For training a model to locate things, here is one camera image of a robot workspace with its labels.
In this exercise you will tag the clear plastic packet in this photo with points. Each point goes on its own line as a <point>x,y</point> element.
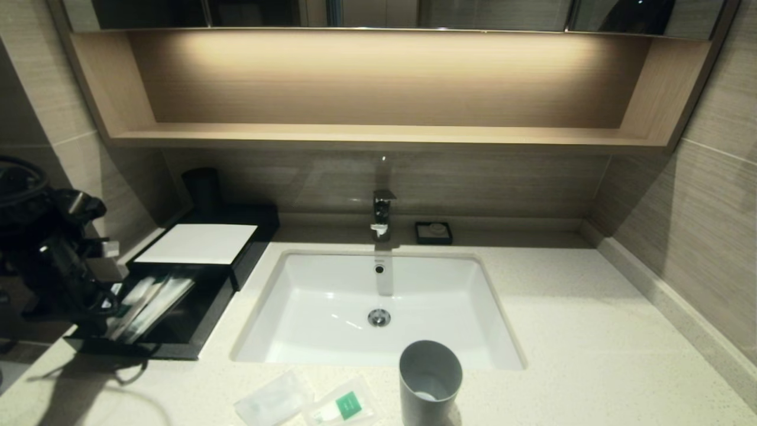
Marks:
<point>272,402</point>

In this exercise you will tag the black cylindrical container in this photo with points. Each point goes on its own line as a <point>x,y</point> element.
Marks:
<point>202,189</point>

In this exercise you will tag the mirror cabinet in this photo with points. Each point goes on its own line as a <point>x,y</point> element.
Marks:
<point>473,13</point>

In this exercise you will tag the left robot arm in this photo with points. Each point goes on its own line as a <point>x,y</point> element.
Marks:
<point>35,219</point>

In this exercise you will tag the black box body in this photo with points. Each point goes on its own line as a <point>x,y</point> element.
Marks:
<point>263,228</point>

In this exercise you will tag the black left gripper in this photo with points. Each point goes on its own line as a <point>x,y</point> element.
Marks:
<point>71,278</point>

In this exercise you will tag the white ceramic sink basin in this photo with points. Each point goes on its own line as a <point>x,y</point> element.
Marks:
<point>319,296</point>

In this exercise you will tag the black soap dish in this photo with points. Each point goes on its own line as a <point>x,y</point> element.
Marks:
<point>434,239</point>

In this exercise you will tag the chrome faucet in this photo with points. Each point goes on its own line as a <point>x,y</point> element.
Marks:
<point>383,213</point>

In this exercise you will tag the stone backsplash ledge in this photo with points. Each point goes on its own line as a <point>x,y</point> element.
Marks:
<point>680,307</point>

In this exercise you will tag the chrome sink drain stopper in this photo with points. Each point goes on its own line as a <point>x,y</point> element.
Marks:
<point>379,318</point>

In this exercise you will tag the small packet with green label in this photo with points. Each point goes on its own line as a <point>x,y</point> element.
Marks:
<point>346,405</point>

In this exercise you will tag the wooden wall shelf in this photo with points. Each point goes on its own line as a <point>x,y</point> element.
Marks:
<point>378,83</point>

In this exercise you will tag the black amenity tray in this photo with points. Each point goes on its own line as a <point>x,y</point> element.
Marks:
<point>201,319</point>

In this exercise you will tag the round beige soap bar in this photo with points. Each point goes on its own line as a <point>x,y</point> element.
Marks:
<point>436,228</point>

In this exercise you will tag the comb packet with green label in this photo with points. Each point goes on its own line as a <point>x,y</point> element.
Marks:
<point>159,305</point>

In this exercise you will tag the grey cup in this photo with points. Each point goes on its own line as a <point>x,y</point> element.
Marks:
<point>429,384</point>

